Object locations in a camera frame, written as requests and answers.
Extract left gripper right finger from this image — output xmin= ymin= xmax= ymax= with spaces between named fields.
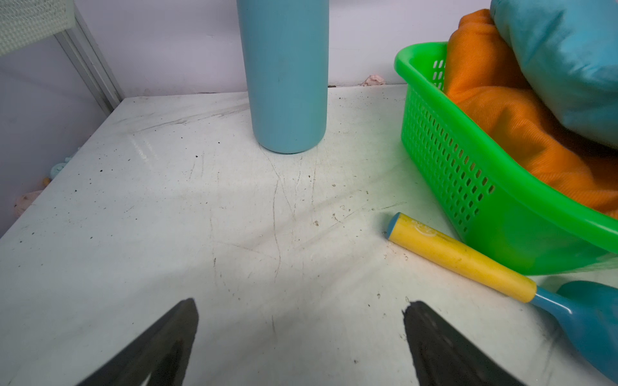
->
xmin=403 ymin=301 xmax=522 ymax=386

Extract teal vase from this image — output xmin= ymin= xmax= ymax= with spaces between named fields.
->
xmin=237 ymin=0 xmax=329 ymax=154

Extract orange pants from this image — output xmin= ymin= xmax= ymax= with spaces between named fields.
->
xmin=444 ymin=9 xmax=617 ymax=218

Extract teal pants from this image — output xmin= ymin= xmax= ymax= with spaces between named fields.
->
xmin=490 ymin=1 xmax=617 ymax=148

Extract green plastic basket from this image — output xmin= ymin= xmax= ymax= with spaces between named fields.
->
xmin=394 ymin=42 xmax=617 ymax=276

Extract white mesh two-tier shelf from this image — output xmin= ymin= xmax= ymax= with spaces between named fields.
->
xmin=1 ymin=0 xmax=75 ymax=56

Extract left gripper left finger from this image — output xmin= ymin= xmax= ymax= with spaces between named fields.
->
xmin=80 ymin=299 xmax=199 ymax=385

